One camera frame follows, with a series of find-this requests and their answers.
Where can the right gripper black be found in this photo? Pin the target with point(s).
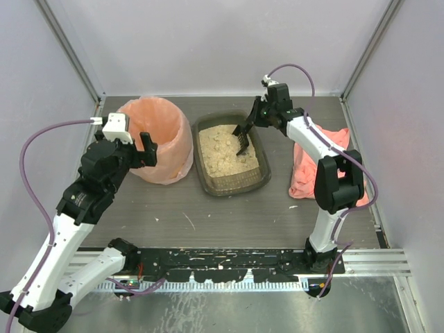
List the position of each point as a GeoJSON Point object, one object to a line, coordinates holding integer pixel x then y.
{"type": "Point", "coordinates": [257, 113]}

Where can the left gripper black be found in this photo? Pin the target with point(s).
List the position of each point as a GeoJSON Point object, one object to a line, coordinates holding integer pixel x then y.
{"type": "Point", "coordinates": [139, 157]}

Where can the black litter scoop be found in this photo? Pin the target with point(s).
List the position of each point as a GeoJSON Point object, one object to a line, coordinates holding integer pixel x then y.
{"type": "Point", "coordinates": [241, 132]}

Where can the bin with orange bag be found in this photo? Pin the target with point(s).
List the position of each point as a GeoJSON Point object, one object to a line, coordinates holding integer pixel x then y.
{"type": "Point", "coordinates": [170, 130]}

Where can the grey litter box tray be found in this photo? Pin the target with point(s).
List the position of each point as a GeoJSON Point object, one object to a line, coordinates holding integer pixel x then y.
{"type": "Point", "coordinates": [239, 183]}

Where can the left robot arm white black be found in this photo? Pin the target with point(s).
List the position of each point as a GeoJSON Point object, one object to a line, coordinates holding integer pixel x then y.
{"type": "Point", "coordinates": [43, 300]}

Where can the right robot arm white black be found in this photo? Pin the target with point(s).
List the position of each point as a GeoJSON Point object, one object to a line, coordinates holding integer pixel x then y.
{"type": "Point", "coordinates": [339, 182]}

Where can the cat litter sand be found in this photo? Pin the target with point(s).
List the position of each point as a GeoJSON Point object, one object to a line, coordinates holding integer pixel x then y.
{"type": "Point", "coordinates": [219, 147]}

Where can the pink cloth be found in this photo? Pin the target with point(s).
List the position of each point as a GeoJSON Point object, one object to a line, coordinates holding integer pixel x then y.
{"type": "Point", "coordinates": [304, 168]}

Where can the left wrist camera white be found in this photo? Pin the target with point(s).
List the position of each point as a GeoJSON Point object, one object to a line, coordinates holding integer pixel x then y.
{"type": "Point", "coordinates": [116, 127]}

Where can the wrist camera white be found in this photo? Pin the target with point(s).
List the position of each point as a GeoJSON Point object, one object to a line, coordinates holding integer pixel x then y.
{"type": "Point", "coordinates": [267, 81]}
{"type": "Point", "coordinates": [116, 127]}

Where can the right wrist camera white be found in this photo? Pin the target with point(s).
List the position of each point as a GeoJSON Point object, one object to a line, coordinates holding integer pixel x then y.
{"type": "Point", "coordinates": [267, 81]}

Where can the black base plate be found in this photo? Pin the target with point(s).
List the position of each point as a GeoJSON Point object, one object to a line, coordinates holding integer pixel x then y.
{"type": "Point", "coordinates": [230, 265]}

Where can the grey cable duct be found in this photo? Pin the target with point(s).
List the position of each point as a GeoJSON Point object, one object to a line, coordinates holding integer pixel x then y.
{"type": "Point", "coordinates": [247, 285]}

